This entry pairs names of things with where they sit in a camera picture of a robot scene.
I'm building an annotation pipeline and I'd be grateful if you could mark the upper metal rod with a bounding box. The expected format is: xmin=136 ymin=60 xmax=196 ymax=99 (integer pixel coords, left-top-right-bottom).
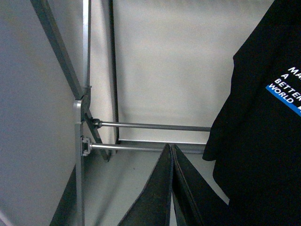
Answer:
xmin=92 ymin=119 xmax=211 ymax=132

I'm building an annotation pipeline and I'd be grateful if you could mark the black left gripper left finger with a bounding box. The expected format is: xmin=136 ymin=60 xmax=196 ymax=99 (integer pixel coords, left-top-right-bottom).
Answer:
xmin=119 ymin=144 xmax=174 ymax=226

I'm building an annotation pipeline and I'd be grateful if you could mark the metal display frame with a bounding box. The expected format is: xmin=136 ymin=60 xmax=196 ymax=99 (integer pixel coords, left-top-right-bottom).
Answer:
xmin=30 ymin=0 xmax=120 ymax=226

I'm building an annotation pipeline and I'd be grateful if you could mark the lower metal rod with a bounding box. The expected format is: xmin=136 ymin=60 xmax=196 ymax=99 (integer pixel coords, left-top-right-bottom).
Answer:
xmin=81 ymin=137 xmax=206 ymax=156

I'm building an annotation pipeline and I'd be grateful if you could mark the black printed t-shirt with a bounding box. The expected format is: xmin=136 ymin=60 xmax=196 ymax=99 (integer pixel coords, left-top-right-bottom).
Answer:
xmin=203 ymin=0 xmax=301 ymax=226

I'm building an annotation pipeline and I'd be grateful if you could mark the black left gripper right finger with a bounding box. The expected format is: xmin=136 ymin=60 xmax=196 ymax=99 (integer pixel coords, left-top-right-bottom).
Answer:
xmin=171 ymin=145 xmax=238 ymax=226

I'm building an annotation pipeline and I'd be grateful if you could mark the metal rod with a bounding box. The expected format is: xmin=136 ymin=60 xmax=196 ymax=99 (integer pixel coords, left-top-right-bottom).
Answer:
xmin=81 ymin=137 xmax=206 ymax=156
xmin=92 ymin=119 xmax=211 ymax=132

